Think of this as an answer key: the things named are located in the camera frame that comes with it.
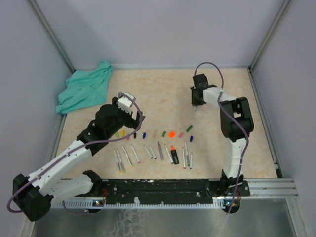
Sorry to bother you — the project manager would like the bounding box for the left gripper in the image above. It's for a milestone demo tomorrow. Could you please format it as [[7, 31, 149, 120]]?
[[106, 97, 145, 138]]

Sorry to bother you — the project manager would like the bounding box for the small black marker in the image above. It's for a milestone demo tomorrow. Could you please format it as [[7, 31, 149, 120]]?
[[144, 145, 153, 159]]

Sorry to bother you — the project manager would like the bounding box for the yellow cap marker pen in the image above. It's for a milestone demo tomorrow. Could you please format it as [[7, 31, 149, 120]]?
[[122, 145, 133, 167]]

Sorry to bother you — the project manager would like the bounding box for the orange highlighter cap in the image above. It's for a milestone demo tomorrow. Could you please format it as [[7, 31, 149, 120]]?
[[168, 131, 176, 138]]

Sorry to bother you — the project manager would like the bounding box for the purple cap pen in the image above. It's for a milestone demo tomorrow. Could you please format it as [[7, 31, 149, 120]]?
[[158, 141, 164, 160]]

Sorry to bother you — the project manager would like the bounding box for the black orange highlighter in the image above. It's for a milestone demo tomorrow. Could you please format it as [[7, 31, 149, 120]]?
[[170, 146, 179, 165]]

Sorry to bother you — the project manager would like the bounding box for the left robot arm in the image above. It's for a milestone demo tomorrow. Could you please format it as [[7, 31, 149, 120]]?
[[7, 92, 145, 222]]

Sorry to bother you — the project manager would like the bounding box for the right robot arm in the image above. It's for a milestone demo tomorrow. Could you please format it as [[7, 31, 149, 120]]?
[[191, 74, 254, 196]]

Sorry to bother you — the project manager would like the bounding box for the teal cloth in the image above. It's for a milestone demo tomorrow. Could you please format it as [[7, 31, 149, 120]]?
[[56, 61, 113, 114]]

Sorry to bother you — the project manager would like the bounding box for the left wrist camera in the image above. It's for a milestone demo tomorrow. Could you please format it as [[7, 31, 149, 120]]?
[[117, 92, 136, 114]]

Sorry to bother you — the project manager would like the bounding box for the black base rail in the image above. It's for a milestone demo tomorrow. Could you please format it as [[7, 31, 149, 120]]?
[[77, 179, 234, 205]]

